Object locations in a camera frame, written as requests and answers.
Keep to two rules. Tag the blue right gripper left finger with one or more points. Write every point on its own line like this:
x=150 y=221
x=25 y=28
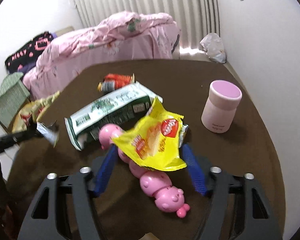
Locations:
x=104 y=173

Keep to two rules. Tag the pink floral bed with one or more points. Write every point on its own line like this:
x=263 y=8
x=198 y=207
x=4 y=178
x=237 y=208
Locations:
x=120 y=37

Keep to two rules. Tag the silver small wrapper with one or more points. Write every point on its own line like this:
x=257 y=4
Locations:
x=50 y=132

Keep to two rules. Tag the pink cylindrical cup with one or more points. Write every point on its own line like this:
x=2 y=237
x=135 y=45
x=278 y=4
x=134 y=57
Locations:
x=221 y=105

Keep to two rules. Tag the white plastic bag on floor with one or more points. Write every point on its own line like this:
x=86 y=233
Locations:
x=214 y=48

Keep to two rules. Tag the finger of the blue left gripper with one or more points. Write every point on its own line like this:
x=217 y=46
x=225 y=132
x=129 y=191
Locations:
x=10 y=140

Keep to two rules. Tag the pink caterpillar toy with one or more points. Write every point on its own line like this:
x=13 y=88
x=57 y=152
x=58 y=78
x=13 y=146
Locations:
x=157 y=184

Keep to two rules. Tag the yellow trash bag bin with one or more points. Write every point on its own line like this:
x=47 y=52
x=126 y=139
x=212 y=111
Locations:
x=33 y=110

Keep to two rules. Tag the black pink kitty blanket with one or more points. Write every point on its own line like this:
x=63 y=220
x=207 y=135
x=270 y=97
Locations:
x=24 y=59

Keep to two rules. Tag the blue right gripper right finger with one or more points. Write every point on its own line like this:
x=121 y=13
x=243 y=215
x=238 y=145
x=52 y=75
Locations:
x=195 y=171

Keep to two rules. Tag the red snack wrapper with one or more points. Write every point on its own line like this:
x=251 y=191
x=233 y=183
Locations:
x=113 y=82

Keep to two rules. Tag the yellow chip wrapper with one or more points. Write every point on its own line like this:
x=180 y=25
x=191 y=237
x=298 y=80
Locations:
x=154 y=140

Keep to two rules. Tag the green white snack bag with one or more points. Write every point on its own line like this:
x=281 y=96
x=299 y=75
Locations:
x=118 y=107

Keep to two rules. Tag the striped window curtain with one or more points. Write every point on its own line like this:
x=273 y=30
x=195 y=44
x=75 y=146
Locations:
x=195 y=18

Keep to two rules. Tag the nightstand with green cloth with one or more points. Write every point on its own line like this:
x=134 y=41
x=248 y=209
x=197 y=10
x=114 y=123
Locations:
x=13 y=94

